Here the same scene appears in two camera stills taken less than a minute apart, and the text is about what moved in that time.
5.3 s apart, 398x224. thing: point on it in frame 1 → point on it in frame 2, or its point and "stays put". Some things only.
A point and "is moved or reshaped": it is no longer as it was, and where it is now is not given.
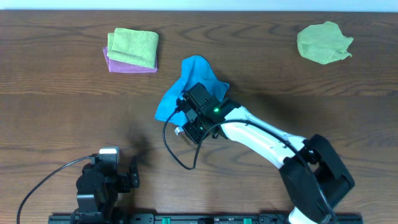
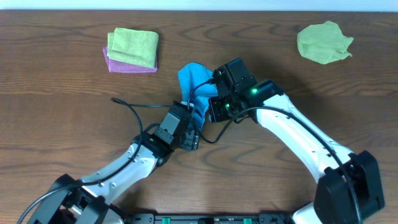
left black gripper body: (125, 181) → (191, 139)
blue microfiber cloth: (195, 70) is moved or reshaped
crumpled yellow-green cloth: (323, 43) stays put
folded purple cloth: (117, 66) stays put
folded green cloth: (138, 46) stays put
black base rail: (188, 218) stays put
